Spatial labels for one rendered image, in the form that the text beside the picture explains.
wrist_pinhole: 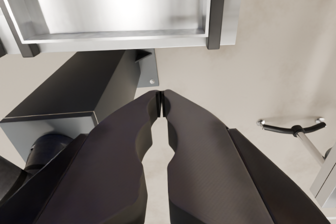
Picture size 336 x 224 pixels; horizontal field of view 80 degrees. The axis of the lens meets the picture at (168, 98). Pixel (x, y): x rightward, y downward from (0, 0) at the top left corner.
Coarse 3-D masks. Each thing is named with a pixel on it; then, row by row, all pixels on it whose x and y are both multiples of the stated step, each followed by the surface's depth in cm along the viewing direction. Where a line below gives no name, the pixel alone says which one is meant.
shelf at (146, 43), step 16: (224, 0) 29; (240, 0) 29; (0, 16) 30; (224, 16) 30; (0, 32) 31; (224, 32) 31; (16, 48) 32; (48, 48) 32; (64, 48) 32; (80, 48) 32; (96, 48) 32; (112, 48) 32; (128, 48) 32
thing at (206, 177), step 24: (168, 96) 10; (168, 120) 9; (192, 120) 9; (216, 120) 9; (192, 144) 8; (216, 144) 7; (168, 168) 7; (192, 168) 7; (216, 168) 7; (240, 168) 7; (168, 192) 6; (192, 192) 6; (216, 192) 6; (240, 192) 6; (192, 216) 5; (216, 216) 5; (240, 216) 5; (264, 216) 5
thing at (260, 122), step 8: (320, 120) 151; (264, 128) 147; (272, 128) 145; (280, 128) 144; (288, 128) 143; (296, 128) 141; (304, 128) 142; (312, 128) 142; (320, 128) 145; (296, 136) 142
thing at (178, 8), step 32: (32, 0) 28; (64, 0) 28; (96, 0) 28; (128, 0) 28; (160, 0) 28; (192, 0) 28; (32, 32) 30; (64, 32) 31; (96, 32) 30; (128, 32) 30; (160, 32) 29; (192, 32) 29
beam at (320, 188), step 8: (328, 160) 110; (320, 168) 116; (328, 168) 110; (320, 176) 117; (328, 176) 110; (312, 184) 124; (320, 184) 117; (328, 184) 111; (312, 192) 124; (320, 192) 117; (328, 192) 111; (320, 200) 117; (328, 200) 113
